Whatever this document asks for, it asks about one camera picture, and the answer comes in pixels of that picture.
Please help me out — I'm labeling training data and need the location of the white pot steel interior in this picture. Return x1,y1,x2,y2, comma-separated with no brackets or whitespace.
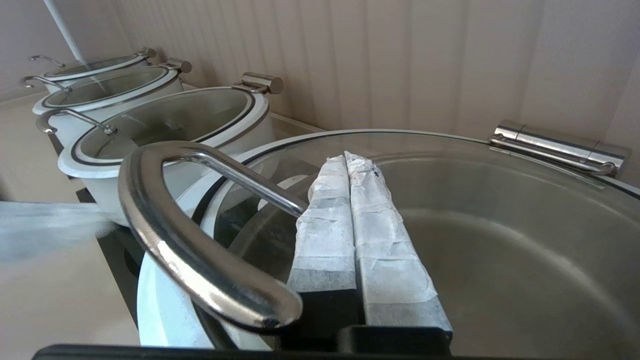
57,87,275,227
137,130,640,360
32,65,184,147
45,52,151,94

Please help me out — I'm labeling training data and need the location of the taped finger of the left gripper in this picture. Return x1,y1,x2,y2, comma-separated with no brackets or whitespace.
0,201,117,266

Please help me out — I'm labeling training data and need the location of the white support pole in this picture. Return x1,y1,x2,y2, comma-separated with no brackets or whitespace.
44,0,86,68

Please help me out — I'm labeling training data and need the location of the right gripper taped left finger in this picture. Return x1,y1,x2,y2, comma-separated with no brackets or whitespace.
277,154,361,352

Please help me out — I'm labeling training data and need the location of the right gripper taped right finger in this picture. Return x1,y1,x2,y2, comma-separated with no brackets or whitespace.
345,151,454,334

